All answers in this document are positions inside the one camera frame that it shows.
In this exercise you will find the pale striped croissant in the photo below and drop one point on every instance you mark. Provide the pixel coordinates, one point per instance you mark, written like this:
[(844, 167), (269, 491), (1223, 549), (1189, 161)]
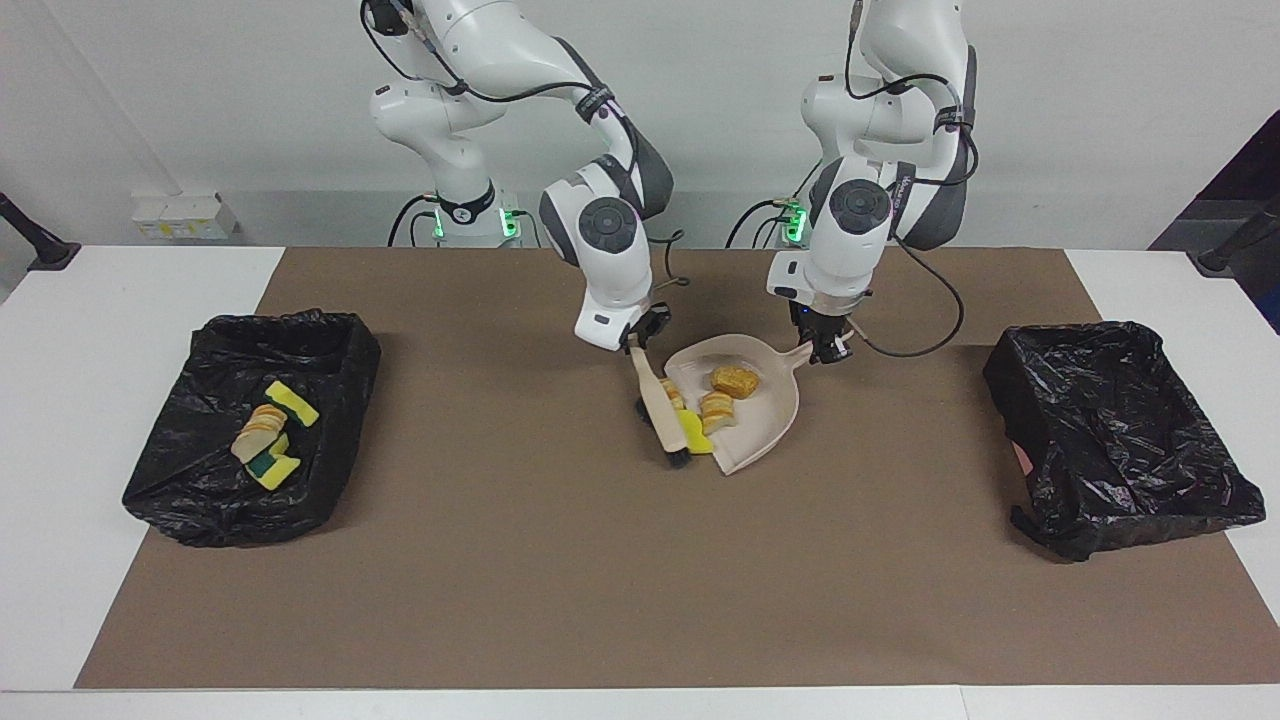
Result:
[(717, 412)]

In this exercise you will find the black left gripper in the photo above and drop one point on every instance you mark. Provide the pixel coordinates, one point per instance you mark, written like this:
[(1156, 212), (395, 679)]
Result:
[(828, 318)]

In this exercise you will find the beige hand brush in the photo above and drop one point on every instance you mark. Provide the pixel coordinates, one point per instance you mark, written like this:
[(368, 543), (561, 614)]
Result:
[(655, 400)]

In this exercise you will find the yellow green sponge piece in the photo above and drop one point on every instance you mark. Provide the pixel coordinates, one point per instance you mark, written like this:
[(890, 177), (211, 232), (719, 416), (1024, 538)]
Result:
[(276, 472), (292, 402)]

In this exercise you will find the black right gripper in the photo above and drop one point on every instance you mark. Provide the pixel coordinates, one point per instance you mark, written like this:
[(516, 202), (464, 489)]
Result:
[(650, 327)]

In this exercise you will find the brown bread roll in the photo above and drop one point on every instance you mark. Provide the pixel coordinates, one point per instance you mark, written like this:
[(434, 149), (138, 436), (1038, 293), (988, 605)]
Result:
[(735, 380)]

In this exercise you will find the pink plastic bin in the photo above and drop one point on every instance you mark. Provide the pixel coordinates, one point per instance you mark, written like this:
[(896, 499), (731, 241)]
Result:
[(1021, 460)]

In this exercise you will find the small striped croissant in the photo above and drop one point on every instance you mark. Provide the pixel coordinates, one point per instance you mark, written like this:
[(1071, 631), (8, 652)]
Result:
[(672, 392)]

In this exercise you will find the black bag lined bin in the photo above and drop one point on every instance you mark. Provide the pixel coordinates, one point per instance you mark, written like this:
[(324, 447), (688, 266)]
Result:
[(200, 500), (1120, 430)]

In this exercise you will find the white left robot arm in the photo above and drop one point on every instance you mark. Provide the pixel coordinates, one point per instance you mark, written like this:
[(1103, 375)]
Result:
[(850, 250)]

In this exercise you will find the brown paper table mat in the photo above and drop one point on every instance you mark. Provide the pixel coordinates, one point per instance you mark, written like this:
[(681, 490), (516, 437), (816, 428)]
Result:
[(640, 620)]

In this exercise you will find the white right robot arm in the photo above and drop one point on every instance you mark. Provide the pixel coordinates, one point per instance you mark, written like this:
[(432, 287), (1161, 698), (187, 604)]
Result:
[(610, 260)]

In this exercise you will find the beige plastic dustpan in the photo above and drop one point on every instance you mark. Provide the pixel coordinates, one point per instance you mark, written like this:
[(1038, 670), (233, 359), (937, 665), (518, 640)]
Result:
[(770, 400)]

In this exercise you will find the white wall power strip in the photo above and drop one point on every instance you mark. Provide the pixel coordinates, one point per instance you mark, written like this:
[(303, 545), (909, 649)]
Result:
[(170, 215)]

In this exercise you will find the large striped croissant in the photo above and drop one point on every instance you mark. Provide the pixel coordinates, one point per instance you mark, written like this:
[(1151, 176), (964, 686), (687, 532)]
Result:
[(258, 435)]

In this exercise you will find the black stand pole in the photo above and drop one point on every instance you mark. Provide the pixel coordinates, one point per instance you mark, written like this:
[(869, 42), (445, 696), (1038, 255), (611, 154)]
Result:
[(40, 245), (1235, 240)]

